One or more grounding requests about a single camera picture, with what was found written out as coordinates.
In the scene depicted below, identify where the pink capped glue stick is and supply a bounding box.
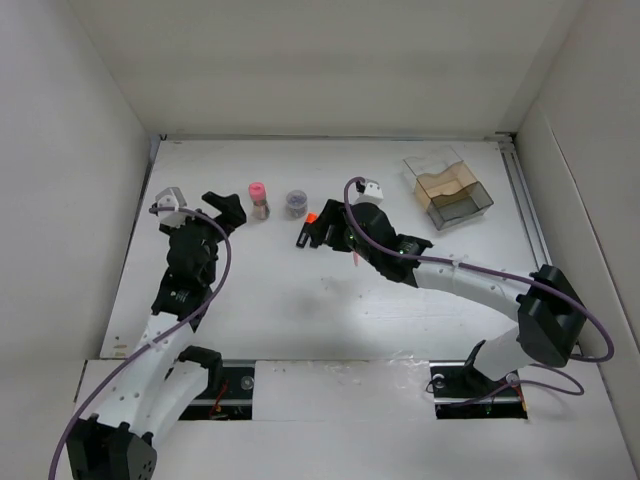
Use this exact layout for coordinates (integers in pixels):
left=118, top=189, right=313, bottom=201
left=248, top=182, right=270, bottom=220

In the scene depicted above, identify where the clear jar of clips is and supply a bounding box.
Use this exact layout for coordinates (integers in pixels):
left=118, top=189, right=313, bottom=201
left=285, top=190, right=307, bottom=219

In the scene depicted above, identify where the orange capped highlighter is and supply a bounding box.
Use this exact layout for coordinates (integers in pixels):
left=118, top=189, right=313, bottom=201
left=305, top=212, right=317, bottom=225

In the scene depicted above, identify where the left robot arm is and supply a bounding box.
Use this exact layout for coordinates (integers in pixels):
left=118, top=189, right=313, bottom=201
left=56, top=188, right=247, bottom=479

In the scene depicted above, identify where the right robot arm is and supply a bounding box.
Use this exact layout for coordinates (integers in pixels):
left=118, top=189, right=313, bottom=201
left=308, top=200, right=586, bottom=394

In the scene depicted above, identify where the clear tiered organizer container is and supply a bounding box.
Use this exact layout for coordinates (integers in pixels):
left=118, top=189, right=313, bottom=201
left=402, top=146, right=494, bottom=231

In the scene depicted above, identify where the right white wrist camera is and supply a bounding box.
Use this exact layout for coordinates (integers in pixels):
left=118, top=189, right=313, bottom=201
left=353, top=179, right=384, bottom=206

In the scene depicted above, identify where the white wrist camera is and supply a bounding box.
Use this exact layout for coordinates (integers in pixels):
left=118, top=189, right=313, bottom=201
left=151, top=187, right=187, bottom=228
left=353, top=179, right=384, bottom=206

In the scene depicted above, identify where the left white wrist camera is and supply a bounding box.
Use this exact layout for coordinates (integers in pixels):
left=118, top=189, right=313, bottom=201
left=151, top=187, right=187, bottom=228

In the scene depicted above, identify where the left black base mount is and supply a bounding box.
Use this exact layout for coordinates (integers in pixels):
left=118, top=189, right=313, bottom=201
left=179, top=365, right=255, bottom=421

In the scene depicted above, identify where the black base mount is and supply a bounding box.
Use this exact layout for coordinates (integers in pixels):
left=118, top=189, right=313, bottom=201
left=425, top=362, right=528, bottom=420
left=179, top=365, right=255, bottom=421

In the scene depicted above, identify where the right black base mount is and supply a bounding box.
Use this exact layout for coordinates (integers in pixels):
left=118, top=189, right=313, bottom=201
left=425, top=362, right=528, bottom=420

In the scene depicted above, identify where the aluminium rail right side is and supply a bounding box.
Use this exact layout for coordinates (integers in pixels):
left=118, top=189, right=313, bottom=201
left=497, top=132, right=584, bottom=356

